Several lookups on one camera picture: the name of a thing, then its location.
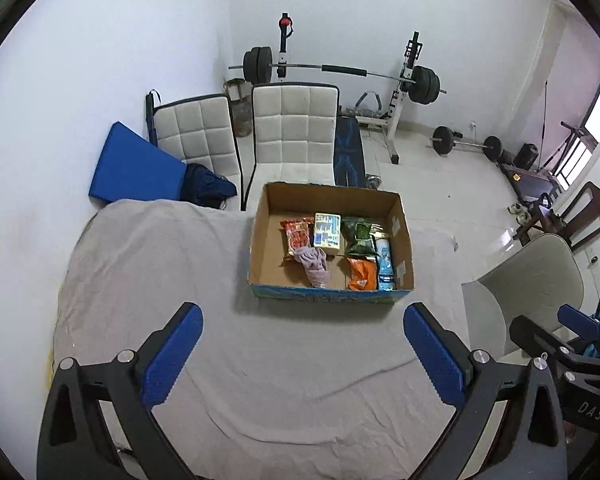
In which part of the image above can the red snack packet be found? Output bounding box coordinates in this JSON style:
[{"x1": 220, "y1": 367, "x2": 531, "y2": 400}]
[{"x1": 280, "y1": 216, "x2": 316, "y2": 263}]

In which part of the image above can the brown wooden chair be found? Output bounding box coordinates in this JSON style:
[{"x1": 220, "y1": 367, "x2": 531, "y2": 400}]
[{"x1": 512, "y1": 181, "x2": 600, "y2": 253}]

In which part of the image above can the long barbell with black plates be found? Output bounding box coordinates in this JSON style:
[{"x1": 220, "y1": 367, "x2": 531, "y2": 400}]
[{"x1": 228, "y1": 46, "x2": 448, "y2": 107}]

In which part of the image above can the dark blue bag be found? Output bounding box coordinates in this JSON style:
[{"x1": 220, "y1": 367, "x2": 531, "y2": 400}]
[{"x1": 181, "y1": 162, "x2": 238, "y2": 208}]

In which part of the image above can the cardboard box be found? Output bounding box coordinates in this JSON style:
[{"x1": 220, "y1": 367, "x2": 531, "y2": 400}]
[{"x1": 246, "y1": 181, "x2": 415, "y2": 305}]

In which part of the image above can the purple cloth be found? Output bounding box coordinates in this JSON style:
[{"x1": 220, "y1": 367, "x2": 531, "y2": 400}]
[{"x1": 294, "y1": 246, "x2": 331, "y2": 288}]

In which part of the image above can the blue foam mat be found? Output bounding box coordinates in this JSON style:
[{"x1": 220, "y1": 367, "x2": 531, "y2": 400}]
[{"x1": 89, "y1": 121, "x2": 188, "y2": 206}]

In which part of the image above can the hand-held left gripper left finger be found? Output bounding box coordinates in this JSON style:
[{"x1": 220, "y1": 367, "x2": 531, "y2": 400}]
[{"x1": 36, "y1": 302, "x2": 204, "y2": 480}]

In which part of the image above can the white barbell rack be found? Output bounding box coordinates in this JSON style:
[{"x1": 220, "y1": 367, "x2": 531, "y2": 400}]
[{"x1": 275, "y1": 12, "x2": 423, "y2": 165}]

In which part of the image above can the grey shell chair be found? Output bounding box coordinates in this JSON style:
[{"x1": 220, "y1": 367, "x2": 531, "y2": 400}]
[{"x1": 461, "y1": 232, "x2": 586, "y2": 361}]

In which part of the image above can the white padded chair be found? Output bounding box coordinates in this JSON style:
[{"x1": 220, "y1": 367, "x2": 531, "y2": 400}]
[
  {"x1": 242, "y1": 82, "x2": 341, "y2": 211},
  {"x1": 152, "y1": 94, "x2": 243, "y2": 211}
]

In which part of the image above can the black speaker box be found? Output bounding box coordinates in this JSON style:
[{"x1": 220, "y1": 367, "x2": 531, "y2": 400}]
[{"x1": 512, "y1": 143, "x2": 539, "y2": 170}]

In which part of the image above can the black and blue bench pad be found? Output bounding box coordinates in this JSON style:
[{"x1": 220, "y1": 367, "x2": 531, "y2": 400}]
[{"x1": 334, "y1": 116, "x2": 366, "y2": 188}]

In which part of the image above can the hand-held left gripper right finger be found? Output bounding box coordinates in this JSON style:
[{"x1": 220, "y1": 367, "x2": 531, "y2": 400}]
[{"x1": 402, "y1": 302, "x2": 568, "y2": 480}]

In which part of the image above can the green snack packet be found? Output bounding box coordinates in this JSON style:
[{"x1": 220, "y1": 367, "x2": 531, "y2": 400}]
[{"x1": 341, "y1": 216, "x2": 376, "y2": 257}]

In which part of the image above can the black treadmill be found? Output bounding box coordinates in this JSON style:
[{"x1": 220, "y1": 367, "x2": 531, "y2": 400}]
[{"x1": 497, "y1": 160, "x2": 563, "y2": 202}]

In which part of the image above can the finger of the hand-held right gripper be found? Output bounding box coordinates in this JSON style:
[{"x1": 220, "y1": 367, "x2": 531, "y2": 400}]
[
  {"x1": 557, "y1": 304, "x2": 600, "y2": 358},
  {"x1": 510, "y1": 315, "x2": 581, "y2": 363}
]

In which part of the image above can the short barbell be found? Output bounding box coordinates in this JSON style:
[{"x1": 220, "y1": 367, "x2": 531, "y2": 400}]
[{"x1": 427, "y1": 126, "x2": 503, "y2": 162}]

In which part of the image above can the orange snack packet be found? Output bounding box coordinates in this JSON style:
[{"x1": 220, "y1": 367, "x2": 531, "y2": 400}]
[{"x1": 346, "y1": 256, "x2": 379, "y2": 292}]

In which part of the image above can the blue and white long packet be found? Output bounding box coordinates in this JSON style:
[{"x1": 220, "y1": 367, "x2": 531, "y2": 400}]
[{"x1": 372, "y1": 232, "x2": 397, "y2": 291}]

